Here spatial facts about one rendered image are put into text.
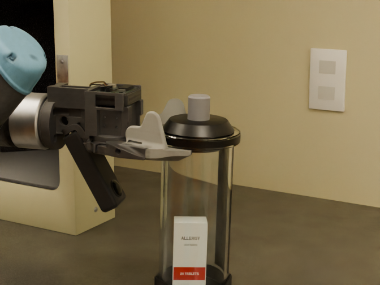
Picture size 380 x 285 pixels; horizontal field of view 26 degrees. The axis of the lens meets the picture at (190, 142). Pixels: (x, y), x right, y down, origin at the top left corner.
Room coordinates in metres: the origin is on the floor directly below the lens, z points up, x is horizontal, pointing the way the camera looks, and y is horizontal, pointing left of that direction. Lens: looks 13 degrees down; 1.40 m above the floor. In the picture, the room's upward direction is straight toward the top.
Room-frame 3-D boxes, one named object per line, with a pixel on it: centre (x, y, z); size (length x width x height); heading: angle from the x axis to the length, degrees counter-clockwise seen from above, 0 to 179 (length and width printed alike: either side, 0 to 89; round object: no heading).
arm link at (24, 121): (1.08, 0.20, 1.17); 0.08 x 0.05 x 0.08; 165
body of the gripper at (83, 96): (1.06, 0.13, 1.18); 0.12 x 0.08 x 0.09; 75
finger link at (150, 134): (0.98, 0.04, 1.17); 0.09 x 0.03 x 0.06; 50
